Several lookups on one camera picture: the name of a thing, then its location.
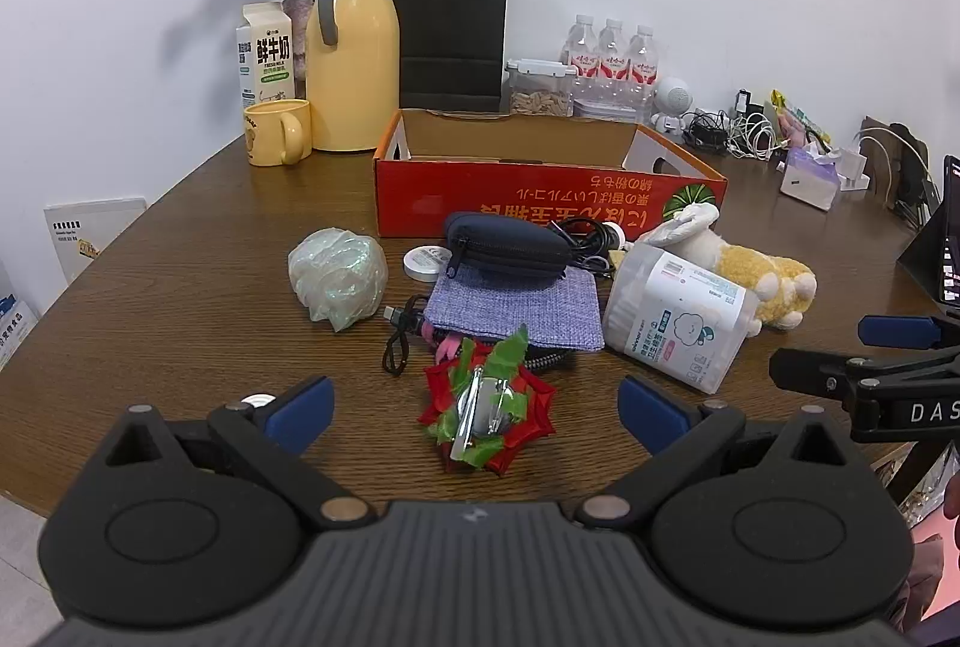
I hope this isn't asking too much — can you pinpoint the pink glass vase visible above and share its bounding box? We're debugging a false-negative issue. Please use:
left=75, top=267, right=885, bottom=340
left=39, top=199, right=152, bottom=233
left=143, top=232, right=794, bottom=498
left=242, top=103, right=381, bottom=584
left=282, top=0, right=319, bottom=99

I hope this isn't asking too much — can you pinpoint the white charger block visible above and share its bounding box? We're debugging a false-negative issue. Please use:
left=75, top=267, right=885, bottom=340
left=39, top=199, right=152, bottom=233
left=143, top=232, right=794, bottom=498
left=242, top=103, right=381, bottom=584
left=832, top=148, right=872, bottom=193

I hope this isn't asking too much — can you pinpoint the black usb cable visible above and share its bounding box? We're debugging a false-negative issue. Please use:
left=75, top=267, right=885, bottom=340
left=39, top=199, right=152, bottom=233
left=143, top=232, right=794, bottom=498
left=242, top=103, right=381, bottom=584
left=382, top=294, right=445, bottom=378

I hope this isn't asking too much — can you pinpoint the clear water bottle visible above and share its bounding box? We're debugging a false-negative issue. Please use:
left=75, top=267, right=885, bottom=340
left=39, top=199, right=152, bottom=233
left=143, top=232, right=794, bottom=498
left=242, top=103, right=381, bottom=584
left=559, top=14, right=601, bottom=93
left=596, top=19, right=631, bottom=100
left=626, top=24, right=662, bottom=108

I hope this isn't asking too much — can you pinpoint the dark brown bag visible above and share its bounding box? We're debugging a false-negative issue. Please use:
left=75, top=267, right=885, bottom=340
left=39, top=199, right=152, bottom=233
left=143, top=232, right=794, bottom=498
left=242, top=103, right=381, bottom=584
left=861, top=116, right=931, bottom=214

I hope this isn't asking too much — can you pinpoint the clear seed container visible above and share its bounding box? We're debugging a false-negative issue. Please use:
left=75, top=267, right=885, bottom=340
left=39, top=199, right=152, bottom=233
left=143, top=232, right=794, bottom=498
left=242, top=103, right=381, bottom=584
left=506, top=59, right=577, bottom=118

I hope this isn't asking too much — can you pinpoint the red green ribbon hair clip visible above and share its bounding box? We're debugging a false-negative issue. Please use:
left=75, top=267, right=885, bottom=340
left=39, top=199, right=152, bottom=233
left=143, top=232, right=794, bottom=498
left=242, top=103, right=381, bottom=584
left=418, top=330, right=557, bottom=475

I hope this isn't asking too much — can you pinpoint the smartphone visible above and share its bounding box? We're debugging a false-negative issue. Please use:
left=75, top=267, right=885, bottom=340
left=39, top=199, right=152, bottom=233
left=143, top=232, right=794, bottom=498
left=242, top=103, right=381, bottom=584
left=941, top=155, right=960, bottom=304

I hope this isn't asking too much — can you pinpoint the pink plastic item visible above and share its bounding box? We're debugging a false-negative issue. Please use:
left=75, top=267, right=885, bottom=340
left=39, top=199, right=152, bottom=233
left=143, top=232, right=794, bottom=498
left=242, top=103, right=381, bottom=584
left=424, top=319, right=467, bottom=364

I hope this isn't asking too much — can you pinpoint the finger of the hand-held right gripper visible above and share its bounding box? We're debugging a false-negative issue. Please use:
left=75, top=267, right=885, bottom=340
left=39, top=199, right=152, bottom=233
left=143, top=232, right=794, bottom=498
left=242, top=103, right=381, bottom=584
left=859, top=314, right=960, bottom=352
left=769, top=347, right=960, bottom=394

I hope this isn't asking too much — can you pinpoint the black paper bag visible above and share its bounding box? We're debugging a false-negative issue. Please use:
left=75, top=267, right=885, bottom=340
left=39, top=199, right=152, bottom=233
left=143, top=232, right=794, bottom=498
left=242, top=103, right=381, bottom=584
left=382, top=0, right=511, bottom=114

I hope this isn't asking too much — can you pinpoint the black phone stand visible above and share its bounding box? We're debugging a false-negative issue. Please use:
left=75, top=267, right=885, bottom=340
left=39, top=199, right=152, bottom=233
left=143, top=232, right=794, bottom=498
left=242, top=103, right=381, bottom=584
left=898, top=204, right=960, bottom=318

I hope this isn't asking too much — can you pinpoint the cotton swab box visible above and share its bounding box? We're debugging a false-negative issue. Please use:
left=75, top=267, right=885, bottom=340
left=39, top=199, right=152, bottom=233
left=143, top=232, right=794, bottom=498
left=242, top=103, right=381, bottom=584
left=602, top=244, right=762, bottom=395

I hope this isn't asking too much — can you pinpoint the white cable bundle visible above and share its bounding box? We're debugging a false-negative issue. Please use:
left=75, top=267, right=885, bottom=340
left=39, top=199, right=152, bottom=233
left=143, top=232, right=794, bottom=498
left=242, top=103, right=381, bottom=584
left=724, top=110, right=786, bottom=162

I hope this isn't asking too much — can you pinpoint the white blue printed box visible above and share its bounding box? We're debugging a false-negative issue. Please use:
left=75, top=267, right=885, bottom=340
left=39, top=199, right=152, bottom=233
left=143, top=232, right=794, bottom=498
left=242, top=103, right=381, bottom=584
left=0, top=257, right=40, bottom=372

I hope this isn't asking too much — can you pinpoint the black spiral cord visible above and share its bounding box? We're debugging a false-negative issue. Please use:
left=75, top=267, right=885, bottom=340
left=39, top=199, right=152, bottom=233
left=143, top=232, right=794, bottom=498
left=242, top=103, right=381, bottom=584
left=523, top=347, right=576, bottom=376

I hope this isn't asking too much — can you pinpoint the black charging cable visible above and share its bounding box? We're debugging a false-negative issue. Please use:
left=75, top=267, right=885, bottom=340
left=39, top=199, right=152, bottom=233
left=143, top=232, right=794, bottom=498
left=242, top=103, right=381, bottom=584
left=559, top=218, right=627, bottom=277

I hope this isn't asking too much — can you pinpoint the yellow green snack packet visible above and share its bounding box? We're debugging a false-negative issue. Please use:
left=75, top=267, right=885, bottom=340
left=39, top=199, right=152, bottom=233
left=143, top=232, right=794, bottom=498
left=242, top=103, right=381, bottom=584
left=772, top=89, right=833, bottom=151

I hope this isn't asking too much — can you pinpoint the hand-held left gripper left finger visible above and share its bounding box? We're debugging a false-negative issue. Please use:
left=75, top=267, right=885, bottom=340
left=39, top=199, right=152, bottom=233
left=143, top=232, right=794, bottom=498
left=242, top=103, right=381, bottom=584
left=105, top=375, right=380, bottom=532

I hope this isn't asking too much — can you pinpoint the yellow thermos jug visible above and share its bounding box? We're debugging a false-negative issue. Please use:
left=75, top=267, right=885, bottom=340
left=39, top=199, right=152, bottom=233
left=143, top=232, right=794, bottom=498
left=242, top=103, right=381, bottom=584
left=306, top=0, right=401, bottom=153

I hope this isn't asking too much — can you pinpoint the red cardboard box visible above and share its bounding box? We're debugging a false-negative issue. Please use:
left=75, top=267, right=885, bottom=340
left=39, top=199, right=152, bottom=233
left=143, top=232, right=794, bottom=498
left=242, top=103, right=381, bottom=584
left=373, top=108, right=730, bottom=241

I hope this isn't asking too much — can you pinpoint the purple tissue pack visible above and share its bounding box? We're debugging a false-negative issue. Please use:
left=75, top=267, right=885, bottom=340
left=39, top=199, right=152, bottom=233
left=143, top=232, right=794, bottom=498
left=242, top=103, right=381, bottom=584
left=780, top=140, right=839, bottom=211

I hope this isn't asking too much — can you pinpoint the bubble wrap ball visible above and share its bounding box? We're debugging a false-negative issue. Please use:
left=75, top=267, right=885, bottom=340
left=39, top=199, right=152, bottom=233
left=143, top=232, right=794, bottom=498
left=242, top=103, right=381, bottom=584
left=289, top=228, right=389, bottom=334

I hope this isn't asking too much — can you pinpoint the yellow ceramic mug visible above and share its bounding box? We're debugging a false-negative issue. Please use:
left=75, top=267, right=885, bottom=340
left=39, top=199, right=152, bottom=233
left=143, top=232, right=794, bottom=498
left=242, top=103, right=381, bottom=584
left=242, top=99, right=313, bottom=168

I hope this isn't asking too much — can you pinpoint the dark blue zip pouch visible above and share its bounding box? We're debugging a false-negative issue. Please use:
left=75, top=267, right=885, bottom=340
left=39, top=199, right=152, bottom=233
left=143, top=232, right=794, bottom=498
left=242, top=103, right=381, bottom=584
left=442, top=212, right=575, bottom=279

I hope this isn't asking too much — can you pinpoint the blue grey fabric pouch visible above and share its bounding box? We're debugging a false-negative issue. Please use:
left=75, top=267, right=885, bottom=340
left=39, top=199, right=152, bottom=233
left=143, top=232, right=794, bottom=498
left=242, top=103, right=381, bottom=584
left=424, top=264, right=605, bottom=352

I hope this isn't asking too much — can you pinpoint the white yellow plush toy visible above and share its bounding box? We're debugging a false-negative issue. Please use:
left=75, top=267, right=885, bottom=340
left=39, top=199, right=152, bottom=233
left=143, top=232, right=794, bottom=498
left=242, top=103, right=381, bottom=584
left=645, top=202, right=818, bottom=329

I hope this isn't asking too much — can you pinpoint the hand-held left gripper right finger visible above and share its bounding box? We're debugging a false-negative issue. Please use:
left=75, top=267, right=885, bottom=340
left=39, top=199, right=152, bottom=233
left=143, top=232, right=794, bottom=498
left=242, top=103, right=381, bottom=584
left=574, top=375, right=863, bottom=532

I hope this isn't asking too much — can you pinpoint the white milk carton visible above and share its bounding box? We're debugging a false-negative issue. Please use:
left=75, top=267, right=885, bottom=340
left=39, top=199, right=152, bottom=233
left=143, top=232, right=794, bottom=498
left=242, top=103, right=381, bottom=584
left=236, top=3, right=297, bottom=112

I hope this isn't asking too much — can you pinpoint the white cardboard box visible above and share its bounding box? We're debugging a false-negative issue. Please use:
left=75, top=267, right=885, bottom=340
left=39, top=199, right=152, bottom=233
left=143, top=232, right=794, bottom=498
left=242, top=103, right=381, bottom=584
left=43, top=197, right=147, bottom=284

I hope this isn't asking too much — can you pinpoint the white robot toy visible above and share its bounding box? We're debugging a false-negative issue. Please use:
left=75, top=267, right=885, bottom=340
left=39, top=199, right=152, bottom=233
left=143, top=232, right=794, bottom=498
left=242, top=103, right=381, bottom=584
left=649, top=77, right=695, bottom=138

